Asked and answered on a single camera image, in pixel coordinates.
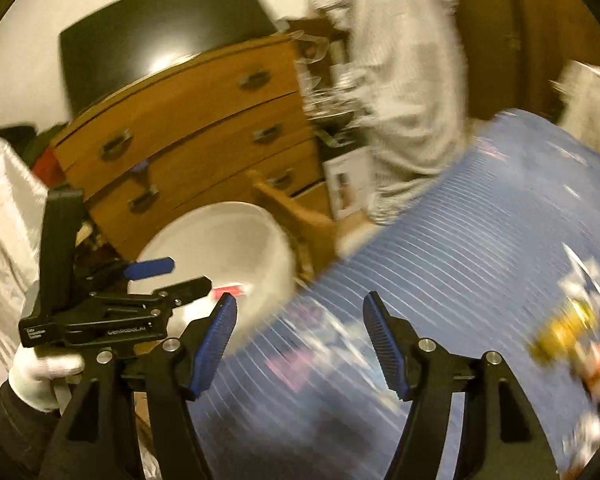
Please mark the person's left forearm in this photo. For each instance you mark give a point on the person's left forearm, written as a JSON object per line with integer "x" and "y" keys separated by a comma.
{"x": 10, "y": 440}

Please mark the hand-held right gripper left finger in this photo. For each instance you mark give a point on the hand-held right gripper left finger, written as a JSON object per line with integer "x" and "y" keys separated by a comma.
{"x": 215, "y": 340}

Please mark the wooden wardrobe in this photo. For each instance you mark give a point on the wooden wardrobe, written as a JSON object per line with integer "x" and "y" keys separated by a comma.
{"x": 520, "y": 35}

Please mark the wooden bed frame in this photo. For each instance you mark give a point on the wooden bed frame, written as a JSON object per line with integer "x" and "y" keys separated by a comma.
{"x": 310, "y": 225}

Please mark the white satin cloth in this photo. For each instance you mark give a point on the white satin cloth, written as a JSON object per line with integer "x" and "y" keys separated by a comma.
{"x": 5, "y": 235}

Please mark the yellow wrapper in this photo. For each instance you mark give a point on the yellow wrapper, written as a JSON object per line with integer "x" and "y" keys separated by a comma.
{"x": 565, "y": 332}

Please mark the grey striped shirt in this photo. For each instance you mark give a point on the grey striped shirt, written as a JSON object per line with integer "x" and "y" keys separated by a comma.
{"x": 405, "y": 85}

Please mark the wooden chest of drawers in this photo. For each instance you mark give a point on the wooden chest of drawers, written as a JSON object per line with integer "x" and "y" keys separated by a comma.
{"x": 190, "y": 110}

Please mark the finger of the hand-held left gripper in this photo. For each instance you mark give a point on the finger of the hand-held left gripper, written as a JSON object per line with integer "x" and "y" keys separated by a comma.
{"x": 150, "y": 267}
{"x": 190, "y": 287}

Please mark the black television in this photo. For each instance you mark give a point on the black television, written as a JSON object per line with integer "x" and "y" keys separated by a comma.
{"x": 155, "y": 25}

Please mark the shiny white plastic bag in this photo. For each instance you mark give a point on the shiny white plastic bag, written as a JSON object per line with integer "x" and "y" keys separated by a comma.
{"x": 590, "y": 105}

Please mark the dark clothes pile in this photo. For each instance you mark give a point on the dark clothes pile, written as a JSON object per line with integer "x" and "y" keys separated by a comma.
{"x": 40, "y": 150}

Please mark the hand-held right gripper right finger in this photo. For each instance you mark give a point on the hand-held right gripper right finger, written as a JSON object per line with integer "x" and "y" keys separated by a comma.
{"x": 382, "y": 345}

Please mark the white printed carton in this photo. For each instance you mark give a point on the white printed carton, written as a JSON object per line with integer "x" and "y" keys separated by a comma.
{"x": 347, "y": 182}

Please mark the person's left hand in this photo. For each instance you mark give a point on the person's left hand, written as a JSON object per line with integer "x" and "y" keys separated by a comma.
{"x": 30, "y": 375}

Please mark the blue printed bed sheet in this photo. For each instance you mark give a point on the blue printed bed sheet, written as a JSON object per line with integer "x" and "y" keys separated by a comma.
{"x": 455, "y": 235}

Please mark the white plastic bin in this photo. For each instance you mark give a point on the white plastic bin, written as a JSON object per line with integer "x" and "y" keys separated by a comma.
{"x": 220, "y": 245}

